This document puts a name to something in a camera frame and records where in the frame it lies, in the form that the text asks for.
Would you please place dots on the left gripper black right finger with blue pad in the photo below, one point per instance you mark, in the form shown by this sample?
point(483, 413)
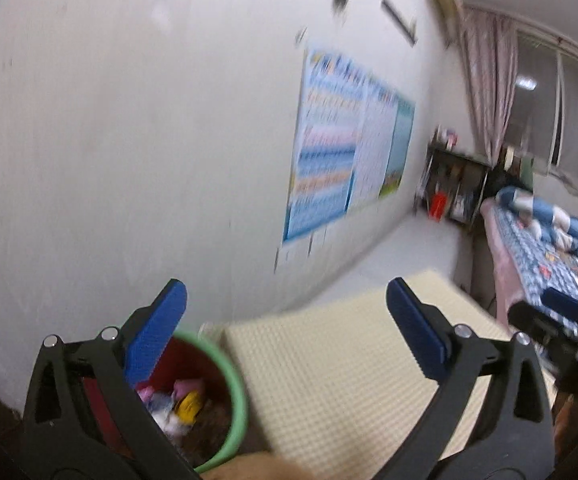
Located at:
point(512, 437)

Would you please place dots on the green bordered wall poster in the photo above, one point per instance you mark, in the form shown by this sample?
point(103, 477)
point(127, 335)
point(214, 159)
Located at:
point(380, 156)

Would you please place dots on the pink wrapper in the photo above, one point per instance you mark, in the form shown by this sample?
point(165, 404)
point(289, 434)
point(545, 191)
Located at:
point(178, 391)

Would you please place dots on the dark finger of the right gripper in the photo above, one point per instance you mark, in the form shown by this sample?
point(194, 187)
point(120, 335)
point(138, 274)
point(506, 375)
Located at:
point(554, 328)

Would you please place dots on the blue educational wall poster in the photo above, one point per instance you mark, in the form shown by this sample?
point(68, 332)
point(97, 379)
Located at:
point(329, 124)

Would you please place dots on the pink patterned curtain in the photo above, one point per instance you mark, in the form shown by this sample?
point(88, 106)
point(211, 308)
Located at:
point(490, 47)

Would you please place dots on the dark storage shelf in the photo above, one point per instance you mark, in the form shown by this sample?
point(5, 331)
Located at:
point(453, 182)

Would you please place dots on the window with frame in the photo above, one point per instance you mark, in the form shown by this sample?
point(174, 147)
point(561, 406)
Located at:
point(544, 118)

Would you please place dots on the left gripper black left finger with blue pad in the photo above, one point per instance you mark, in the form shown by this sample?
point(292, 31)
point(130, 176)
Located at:
point(83, 418)

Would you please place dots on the bed with patterned quilt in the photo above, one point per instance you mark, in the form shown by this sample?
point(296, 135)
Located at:
point(533, 246)

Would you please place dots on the red bin green rim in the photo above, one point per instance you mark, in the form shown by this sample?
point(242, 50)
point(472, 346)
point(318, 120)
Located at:
point(219, 384)

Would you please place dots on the yellow snack wrapper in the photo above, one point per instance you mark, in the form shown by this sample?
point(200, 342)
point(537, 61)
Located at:
point(188, 408)

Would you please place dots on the yellow checkered mat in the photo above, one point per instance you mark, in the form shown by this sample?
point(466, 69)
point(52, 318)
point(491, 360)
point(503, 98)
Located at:
point(335, 389)

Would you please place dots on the white wall switch plate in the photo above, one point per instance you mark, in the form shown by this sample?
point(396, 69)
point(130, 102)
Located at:
point(286, 256)

